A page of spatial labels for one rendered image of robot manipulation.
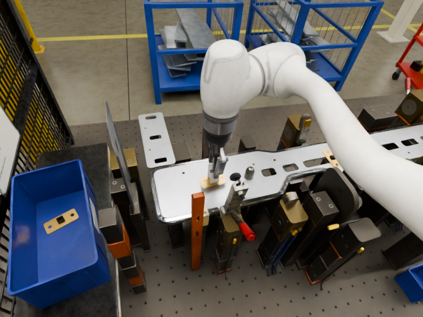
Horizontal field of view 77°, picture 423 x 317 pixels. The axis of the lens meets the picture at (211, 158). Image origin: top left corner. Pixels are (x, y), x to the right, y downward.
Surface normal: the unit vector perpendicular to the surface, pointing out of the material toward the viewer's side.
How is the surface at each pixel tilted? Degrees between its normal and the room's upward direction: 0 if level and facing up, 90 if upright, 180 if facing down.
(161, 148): 0
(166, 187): 0
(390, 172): 37
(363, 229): 0
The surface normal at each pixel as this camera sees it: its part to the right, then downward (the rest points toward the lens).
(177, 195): 0.06, -0.66
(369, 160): -0.64, -0.41
